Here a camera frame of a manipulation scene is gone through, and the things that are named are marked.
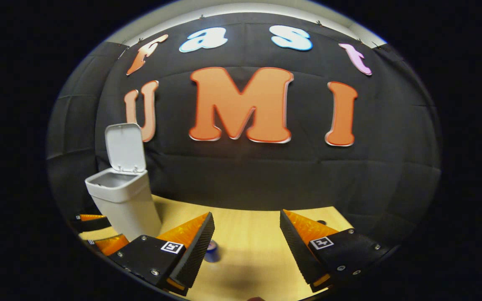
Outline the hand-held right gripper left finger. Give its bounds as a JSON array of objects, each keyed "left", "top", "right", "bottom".
[{"left": 109, "top": 212, "right": 215, "bottom": 296}]

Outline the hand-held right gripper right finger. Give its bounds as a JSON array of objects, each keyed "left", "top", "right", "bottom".
[{"left": 280, "top": 209, "right": 394, "bottom": 293}]

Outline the blue pop can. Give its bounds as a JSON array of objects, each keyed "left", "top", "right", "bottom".
[{"left": 204, "top": 240, "right": 222, "bottom": 263}]

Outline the white desktop garbage bin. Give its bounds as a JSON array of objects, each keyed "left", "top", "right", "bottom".
[{"left": 85, "top": 122, "right": 162, "bottom": 242}]

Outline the wooden desktop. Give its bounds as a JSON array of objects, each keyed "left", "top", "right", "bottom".
[{"left": 78, "top": 194, "right": 354, "bottom": 301}]

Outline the black backdrop cloth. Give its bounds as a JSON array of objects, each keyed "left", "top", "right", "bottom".
[{"left": 46, "top": 13, "right": 442, "bottom": 247}]

